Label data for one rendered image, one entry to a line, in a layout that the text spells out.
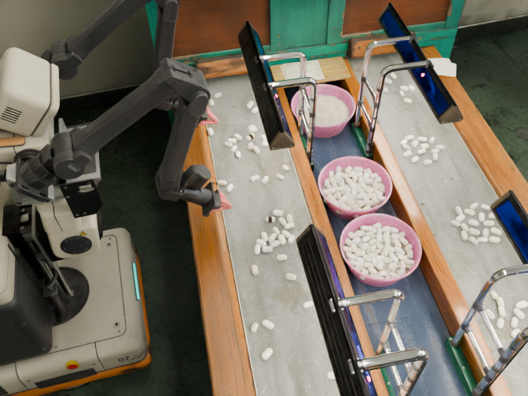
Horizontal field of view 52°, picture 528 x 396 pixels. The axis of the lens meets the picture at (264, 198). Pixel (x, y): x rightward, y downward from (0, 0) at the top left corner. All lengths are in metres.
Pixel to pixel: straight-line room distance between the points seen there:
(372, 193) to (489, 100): 1.84
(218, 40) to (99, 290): 1.16
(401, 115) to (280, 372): 1.19
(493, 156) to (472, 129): 0.16
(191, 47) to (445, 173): 1.15
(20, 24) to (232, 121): 1.49
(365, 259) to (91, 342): 1.12
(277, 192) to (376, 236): 0.39
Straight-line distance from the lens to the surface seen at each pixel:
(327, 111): 2.28
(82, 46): 1.77
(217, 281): 1.72
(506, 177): 2.14
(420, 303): 1.84
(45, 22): 3.28
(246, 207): 1.92
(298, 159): 2.04
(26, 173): 1.52
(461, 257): 1.89
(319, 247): 1.37
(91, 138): 1.43
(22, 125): 1.58
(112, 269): 2.41
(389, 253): 1.85
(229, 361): 1.60
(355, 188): 1.99
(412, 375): 1.38
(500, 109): 3.66
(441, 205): 2.01
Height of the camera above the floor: 2.24
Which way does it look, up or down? 51 degrees down
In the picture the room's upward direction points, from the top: 2 degrees counter-clockwise
